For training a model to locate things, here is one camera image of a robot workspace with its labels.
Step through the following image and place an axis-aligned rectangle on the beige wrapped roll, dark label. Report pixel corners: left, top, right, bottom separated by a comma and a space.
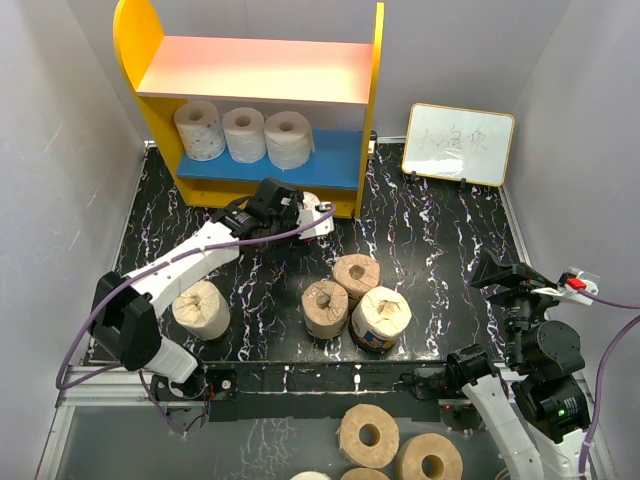
350, 286, 412, 352

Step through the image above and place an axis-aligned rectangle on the brown tape roll,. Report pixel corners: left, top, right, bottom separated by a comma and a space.
337, 404, 400, 469
395, 433, 463, 480
340, 467, 389, 480

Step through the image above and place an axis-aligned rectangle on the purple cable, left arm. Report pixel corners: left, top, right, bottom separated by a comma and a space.
54, 202, 337, 391

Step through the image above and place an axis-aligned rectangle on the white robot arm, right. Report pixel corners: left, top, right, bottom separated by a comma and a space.
445, 250, 599, 479

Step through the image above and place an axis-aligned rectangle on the brown tape roll, bottom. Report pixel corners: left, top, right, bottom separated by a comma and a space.
340, 467, 389, 480

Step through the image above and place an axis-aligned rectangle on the white toilet paper roll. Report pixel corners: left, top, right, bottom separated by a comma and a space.
264, 111, 315, 170

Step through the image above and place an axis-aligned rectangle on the blue toilet paper roll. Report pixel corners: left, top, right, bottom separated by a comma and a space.
298, 191, 335, 240

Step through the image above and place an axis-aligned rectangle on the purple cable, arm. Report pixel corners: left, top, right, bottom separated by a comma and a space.
54, 202, 337, 391
574, 289, 640, 480

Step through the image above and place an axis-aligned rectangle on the small white green box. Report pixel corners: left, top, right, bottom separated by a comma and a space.
367, 130, 377, 160

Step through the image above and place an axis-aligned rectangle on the yellow shelf with coloured boards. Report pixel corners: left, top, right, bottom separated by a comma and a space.
113, 1, 384, 218

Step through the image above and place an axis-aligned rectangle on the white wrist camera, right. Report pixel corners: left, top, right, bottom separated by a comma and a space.
532, 267, 600, 306

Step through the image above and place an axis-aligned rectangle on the whiteboard with yellow frame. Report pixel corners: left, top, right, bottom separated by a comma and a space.
401, 103, 516, 187

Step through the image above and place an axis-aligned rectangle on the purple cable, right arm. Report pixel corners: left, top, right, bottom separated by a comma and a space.
574, 289, 640, 480

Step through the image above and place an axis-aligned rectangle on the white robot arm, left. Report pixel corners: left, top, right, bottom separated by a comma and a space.
88, 178, 304, 399

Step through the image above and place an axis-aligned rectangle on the brown wrapped roll, back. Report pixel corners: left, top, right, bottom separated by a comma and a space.
333, 254, 381, 310

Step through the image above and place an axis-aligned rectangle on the brown wrapped roll, front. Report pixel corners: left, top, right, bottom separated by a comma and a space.
301, 280, 349, 340

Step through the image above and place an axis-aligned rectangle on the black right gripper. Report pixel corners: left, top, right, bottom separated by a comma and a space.
470, 247, 565, 368

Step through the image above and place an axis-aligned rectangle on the cream wrapped roll, left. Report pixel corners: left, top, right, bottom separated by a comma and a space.
171, 280, 231, 341

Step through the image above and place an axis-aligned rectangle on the white patterned roll on shelf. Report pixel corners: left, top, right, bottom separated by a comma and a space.
174, 100, 226, 162

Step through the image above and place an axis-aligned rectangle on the brown tape roll, upper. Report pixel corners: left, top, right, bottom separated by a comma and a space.
337, 404, 400, 469

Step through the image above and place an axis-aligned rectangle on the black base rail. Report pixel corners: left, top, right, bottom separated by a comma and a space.
151, 360, 482, 431

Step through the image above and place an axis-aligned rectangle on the white roll, bottom edge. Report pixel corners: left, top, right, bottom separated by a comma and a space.
290, 471, 331, 480

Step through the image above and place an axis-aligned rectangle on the brown wrapped roll,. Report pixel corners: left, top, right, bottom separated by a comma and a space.
333, 254, 381, 310
301, 280, 349, 340

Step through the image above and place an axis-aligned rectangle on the brown tape roll, right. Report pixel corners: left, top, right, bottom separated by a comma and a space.
395, 433, 463, 480

